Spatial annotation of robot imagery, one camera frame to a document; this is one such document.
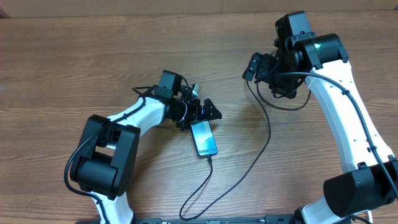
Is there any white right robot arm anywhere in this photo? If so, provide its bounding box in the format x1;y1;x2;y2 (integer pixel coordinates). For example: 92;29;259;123
243;11;397;223

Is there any black charger cable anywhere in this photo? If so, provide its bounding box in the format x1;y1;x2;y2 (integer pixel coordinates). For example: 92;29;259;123
178;79;312;222

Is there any blue smartphone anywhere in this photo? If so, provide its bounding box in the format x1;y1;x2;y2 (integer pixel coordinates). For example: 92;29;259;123
190;121;218;157

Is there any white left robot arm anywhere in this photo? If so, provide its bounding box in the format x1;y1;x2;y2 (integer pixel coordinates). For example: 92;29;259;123
63;70;222;223

